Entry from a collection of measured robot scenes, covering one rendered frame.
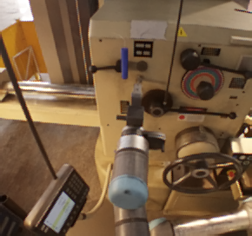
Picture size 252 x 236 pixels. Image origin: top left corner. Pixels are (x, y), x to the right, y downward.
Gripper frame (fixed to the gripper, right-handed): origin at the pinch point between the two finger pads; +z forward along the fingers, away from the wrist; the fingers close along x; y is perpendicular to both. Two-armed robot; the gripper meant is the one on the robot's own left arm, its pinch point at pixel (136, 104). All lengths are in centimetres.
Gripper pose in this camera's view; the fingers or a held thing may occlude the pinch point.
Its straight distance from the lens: 65.5
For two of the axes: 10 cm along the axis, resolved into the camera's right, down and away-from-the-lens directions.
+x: 0.0, 7.4, 6.8
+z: 1.0, -6.7, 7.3
